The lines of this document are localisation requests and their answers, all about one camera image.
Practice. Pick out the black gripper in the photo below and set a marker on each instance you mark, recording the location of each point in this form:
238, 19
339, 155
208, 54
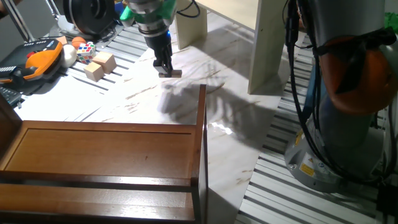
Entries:
159, 45

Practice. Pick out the cream wooden shelf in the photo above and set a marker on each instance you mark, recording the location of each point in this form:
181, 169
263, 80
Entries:
267, 46

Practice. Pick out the dark brown wooden shelf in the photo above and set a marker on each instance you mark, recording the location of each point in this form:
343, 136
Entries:
99, 152

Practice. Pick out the bystander hand with dark sleeve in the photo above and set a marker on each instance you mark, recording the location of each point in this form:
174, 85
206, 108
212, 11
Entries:
2, 13

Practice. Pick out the light wooden cube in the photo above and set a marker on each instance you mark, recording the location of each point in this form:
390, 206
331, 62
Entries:
93, 72
105, 61

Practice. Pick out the blue bag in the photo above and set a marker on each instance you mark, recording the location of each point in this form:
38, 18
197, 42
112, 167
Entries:
118, 8

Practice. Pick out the rubik's cube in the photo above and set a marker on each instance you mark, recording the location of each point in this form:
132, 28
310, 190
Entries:
85, 53

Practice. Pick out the black filament spool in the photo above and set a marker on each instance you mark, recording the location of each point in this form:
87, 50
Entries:
90, 15

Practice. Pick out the orange ball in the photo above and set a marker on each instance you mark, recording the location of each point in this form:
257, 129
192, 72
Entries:
77, 42

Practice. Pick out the white ball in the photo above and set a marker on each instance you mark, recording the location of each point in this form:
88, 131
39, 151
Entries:
68, 56

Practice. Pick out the small tan wooden block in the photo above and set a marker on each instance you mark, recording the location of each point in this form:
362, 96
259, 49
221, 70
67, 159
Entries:
62, 40

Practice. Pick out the white paper sheet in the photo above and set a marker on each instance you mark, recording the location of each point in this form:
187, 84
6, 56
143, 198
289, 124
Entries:
59, 99

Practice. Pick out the grey metal tripod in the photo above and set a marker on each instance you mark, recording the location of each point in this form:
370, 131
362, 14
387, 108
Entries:
53, 7

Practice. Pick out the orange and black teach pendant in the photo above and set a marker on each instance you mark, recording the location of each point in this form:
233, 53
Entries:
37, 62

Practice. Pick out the black keyboard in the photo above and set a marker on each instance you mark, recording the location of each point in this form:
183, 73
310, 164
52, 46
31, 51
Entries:
8, 95

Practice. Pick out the green cloth bag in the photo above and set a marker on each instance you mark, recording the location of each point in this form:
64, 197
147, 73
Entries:
392, 21

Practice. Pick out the aluminium frame post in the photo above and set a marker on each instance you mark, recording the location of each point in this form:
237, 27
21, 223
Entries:
17, 20

